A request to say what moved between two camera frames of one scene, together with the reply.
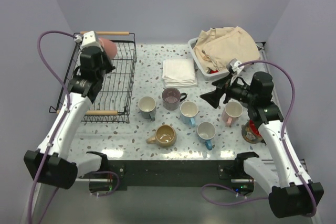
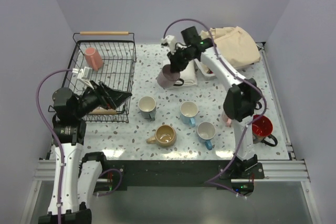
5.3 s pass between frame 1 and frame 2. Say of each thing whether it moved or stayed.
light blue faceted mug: stayed
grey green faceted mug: stayed
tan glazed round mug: stayed
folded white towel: stayed
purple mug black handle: moved
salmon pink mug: moved
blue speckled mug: stayed
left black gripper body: moved
